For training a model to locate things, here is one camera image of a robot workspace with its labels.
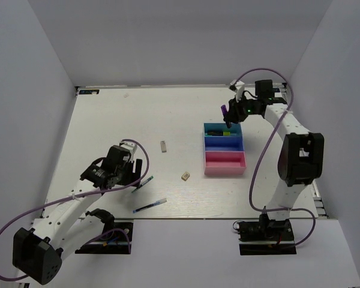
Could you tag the purple cap black highlighter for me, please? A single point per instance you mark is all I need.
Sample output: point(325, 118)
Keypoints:
point(225, 114)

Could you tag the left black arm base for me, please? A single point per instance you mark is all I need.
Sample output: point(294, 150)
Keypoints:
point(118, 242)

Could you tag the blue clear pen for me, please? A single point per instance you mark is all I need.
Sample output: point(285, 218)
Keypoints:
point(151, 205)

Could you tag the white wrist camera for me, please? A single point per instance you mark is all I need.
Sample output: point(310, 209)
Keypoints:
point(131, 147)
point(238, 87)

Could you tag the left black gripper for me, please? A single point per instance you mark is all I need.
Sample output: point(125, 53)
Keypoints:
point(132, 176)

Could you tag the white long eraser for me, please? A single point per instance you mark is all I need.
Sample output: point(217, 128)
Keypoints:
point(163, 146)

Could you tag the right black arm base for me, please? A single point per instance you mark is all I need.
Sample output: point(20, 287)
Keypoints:
point(265, 237)

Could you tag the left blue corner label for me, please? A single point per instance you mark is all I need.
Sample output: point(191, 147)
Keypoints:
point(89, 91)

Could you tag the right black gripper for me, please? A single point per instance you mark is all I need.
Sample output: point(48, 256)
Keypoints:
point(234, 112)

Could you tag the green cap black highlighter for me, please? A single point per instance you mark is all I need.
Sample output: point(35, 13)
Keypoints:
point(215, 133)

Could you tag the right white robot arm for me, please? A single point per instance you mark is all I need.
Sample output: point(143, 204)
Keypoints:
point(301, 156)

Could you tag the three-colour compartment box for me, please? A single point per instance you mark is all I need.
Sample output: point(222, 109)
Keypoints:
point(223, 155)

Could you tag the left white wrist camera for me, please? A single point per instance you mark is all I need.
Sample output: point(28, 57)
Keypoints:
point(131, 147)

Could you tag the small beige eraser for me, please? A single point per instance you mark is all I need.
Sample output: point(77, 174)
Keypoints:
point(185, 176)

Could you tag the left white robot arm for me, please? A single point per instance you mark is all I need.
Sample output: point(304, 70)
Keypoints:
point(40, 251)

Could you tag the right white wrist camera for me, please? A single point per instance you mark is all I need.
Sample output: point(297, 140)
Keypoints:
point(238, 87)

